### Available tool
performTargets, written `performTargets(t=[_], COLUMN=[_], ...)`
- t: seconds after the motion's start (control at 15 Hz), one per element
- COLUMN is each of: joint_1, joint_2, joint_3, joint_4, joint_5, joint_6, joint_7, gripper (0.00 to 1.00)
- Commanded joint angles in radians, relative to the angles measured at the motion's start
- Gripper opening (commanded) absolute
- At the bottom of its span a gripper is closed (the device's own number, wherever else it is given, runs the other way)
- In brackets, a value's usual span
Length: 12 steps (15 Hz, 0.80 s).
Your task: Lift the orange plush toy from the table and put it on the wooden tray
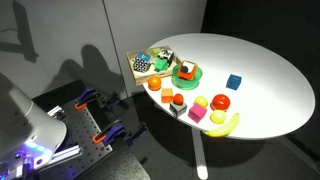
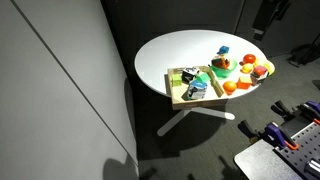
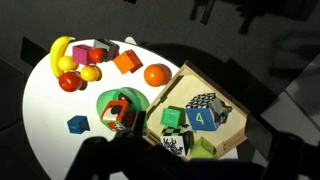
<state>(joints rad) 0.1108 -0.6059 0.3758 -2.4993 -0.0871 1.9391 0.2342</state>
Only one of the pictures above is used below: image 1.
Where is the orange round plush toy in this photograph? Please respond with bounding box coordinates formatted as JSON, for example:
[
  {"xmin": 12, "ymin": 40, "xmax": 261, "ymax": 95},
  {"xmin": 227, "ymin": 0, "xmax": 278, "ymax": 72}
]
[{"xmin": 148, "ymin": 76, "xmax": 162, "ymax": 91}]

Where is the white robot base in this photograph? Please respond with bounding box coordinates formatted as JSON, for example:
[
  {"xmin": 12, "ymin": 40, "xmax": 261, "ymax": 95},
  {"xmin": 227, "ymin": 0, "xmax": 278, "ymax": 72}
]
[{"xmin": 0, "ymin": 74, "xmax": 67, "ymax": 180}]

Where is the wooden tray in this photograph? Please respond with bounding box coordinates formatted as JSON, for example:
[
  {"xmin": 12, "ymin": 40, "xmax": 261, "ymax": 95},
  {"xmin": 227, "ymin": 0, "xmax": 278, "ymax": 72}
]
[{"xmin": 126, "ymin": 46, "xmax": 181, "ymax": 85}]

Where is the green toy block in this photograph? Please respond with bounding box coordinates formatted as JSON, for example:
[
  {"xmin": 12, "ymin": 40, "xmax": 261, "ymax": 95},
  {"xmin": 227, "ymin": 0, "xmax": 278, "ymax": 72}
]
[{"xmin": 154, "ymin": 59, "xmax": 168, "ymax": 72}]

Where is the red tomato toy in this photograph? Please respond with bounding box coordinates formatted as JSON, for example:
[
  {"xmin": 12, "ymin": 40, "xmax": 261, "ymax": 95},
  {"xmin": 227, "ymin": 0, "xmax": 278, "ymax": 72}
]
[{"xmin": 210, "ymin": 94, "xmax": 231, "ymax": 111}]

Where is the yellow banana toy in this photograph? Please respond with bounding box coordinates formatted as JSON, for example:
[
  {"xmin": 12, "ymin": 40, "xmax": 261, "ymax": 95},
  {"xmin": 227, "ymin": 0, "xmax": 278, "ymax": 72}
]
[{"xmin": 204, "ymin": 113, "xmax": 240, "ymax": 137}]

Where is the small red ball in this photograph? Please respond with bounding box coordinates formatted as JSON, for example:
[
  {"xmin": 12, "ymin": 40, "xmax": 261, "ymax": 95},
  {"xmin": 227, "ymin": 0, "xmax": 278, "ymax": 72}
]
[{"xmin": 173, "ymin": 93, "xmax": 184, "ymax": 105}]

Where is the green round plate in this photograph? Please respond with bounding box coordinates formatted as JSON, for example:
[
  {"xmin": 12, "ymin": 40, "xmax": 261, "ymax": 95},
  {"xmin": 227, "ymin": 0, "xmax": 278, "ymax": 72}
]
[{"xmin": 171, "ymin": 65, "xmax": 203, "ymax": 90}]

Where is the grey black cube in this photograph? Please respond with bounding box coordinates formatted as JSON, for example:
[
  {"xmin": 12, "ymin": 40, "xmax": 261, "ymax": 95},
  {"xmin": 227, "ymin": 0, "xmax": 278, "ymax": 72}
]
[{"xmin": 169, "ymin": 102, "xmax": 187, "ymax": 117}]

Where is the black white dotted cube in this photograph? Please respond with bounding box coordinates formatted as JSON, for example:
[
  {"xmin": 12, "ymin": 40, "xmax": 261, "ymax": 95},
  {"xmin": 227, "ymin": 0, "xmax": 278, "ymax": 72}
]
[{"xmin": 133, "ymin": 59, "xmax": 150, "ymax": 73}]

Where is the orange white cube with ball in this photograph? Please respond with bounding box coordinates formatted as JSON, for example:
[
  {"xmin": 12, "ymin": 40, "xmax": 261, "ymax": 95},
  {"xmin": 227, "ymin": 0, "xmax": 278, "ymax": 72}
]
[{"xmin": 177, "ymin": 61, "xmax": 198, "ymax": 80}]

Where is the black white checkered cube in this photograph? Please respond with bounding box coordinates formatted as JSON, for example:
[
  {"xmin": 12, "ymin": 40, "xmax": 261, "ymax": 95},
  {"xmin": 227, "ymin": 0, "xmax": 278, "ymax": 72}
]
[{"xmin": 158, "ymin": 49, "xmax": 174, "ymax": 65}]

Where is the light green small block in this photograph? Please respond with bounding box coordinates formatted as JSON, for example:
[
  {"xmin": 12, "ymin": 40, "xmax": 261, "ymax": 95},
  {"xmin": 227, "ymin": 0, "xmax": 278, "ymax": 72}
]
[{"xmin": 151, "ymin": 48, "xmax": 161, "ymax": 56}]

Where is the yellow ball upper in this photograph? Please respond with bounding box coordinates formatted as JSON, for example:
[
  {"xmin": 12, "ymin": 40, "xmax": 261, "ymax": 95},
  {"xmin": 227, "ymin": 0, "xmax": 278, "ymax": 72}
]
[{"xmin": 194, "ymin": 96, "xmax": 208, "ymax": 107}]

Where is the yellow ball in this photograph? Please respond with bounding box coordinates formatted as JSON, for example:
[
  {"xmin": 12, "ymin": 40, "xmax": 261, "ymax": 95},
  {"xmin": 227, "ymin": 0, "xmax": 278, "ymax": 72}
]
[
  {"xmin": 194, "ymin": 96, "xmax": 208, "ymax": 107},
  {"xmin": 210, "ymin": 110, "xmax": 226, "ymax": 124}
]

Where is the pink cube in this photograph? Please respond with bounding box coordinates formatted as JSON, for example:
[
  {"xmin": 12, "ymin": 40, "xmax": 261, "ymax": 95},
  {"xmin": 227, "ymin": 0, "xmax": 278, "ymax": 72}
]
[{"xmin": 188, "ymin": 104, "xmax": 207, "ymax": 123}]

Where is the purple clamp upper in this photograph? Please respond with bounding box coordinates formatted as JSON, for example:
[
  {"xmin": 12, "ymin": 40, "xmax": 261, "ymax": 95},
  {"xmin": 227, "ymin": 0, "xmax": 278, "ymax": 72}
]
[{"xmin": 74, "ymin": 88, "xmax": 120, "ymax": 110}]

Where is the purple clamp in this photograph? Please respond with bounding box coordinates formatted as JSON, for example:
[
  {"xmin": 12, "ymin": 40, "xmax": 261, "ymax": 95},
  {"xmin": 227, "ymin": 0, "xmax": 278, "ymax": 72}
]
[
  {"xmin": 92, "ymin": 122, "xmax": 147, "ymax": 146},
  {"xmin": 74, "ymin": 88, "xmax": 120, "ymax": 110}
]

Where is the purple clamp lower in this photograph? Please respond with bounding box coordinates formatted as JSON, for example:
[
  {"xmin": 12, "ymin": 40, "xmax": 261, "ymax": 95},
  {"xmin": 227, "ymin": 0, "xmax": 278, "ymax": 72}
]
[{"xmin": 92, "ymin": 122, "xmax": 147, "ymax": 146}]

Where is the yellow ball lower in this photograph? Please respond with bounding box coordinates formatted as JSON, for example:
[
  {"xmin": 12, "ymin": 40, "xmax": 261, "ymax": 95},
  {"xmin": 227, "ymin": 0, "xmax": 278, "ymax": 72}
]
[{"xmin": 210, "ymin": 110, "xmax": 226, "ymax": 124}]

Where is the blue cube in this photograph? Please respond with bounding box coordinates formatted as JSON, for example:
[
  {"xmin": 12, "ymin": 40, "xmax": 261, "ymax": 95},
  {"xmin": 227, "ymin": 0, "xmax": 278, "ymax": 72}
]
[{"xmin": 226, "ymin": 74, "xmax": 242, "ymax": 90}]

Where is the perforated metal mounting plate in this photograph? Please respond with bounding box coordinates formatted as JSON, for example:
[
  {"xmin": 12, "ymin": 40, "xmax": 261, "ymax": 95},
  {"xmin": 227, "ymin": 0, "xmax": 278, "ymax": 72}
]
[{"xmin": 36, "ymin": 100, "xmax": 112, "ymax": 180}]

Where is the white table leg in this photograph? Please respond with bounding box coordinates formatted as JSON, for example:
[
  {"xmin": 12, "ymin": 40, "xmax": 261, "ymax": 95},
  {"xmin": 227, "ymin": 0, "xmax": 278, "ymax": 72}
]
[{"xmin": 192, "ymin": 128, "xmax": 208, "ymax": 180}]

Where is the aluminium extrusion rail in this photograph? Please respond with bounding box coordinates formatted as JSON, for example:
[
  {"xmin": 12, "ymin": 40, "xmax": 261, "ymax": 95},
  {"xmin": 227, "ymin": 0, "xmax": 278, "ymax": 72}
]
[{"xmin": 46, "ymin": 145, "xmax": 82, "ymax": 167}]

